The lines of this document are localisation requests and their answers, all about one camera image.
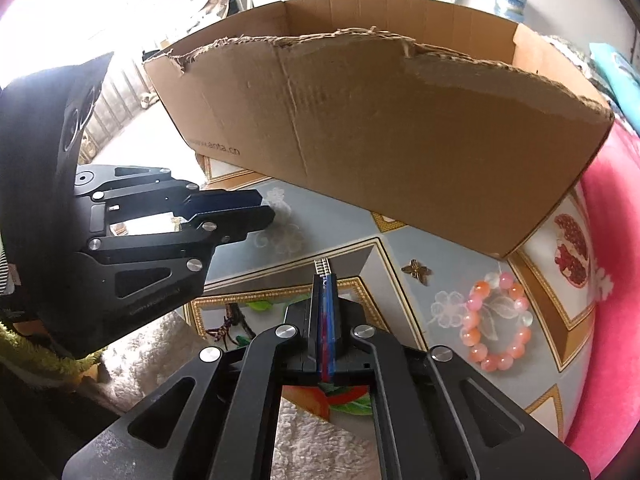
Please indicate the gold butterfly brooch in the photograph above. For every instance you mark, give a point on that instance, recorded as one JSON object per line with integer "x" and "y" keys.
{"x": 418, "y": 271}

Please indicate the green fuzzy sleeve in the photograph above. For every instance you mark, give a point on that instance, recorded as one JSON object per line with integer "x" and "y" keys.
{"x": 19, "y": 352}

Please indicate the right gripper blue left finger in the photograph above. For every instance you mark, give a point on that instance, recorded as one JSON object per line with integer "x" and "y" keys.
{"x": 306, "y": 363}

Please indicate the blue water jug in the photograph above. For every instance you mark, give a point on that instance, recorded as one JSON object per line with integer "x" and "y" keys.
{"x": 512, "y": 10}

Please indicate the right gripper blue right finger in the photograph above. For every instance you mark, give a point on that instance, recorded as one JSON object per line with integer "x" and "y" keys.
{"x": 347, "y": 337}

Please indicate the gold bar hair clip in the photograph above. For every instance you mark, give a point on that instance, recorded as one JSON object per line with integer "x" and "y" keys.
{"x": 322, "y": 267}

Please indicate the pink floral quilt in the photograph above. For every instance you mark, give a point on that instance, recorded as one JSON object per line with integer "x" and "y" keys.
{"x": 608, "y": 410}

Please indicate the white fuzzy blanket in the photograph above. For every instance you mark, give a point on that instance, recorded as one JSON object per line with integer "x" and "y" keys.
{"x": 173, "y": 391}

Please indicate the brown cardboard box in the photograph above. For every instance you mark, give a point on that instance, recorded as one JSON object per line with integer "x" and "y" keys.
{"x": 454, "y": 121}

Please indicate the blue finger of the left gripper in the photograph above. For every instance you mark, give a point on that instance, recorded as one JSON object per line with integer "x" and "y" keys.
{"x": 207, "y": 202}
{"x": 228, "y": 226}

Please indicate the blue cartoon pillow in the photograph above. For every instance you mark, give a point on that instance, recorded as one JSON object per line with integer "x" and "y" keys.
{"x": 622, "y": 78}

